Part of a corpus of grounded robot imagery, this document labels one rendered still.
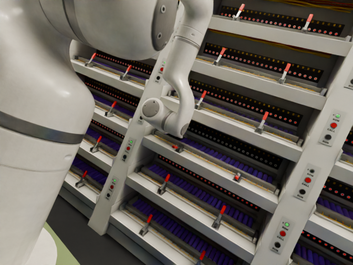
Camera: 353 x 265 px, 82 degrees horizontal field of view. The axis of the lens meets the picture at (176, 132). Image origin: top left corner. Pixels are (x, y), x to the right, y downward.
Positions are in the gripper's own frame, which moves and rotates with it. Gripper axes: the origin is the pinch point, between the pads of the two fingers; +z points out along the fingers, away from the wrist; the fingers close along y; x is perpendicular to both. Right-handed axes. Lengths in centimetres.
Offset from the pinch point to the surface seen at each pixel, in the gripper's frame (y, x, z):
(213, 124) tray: -14.6, -8.8, -7.6
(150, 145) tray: 7.9, 10.9, -4.6
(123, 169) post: 15.6, 26.7, -3.0
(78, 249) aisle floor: 11, 62, -11
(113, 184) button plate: 17.1, 35.0, -1.8
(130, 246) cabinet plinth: -2, 57, 6
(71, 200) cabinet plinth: 40, 57, 6
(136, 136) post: 16.2, 10.1, -5.8
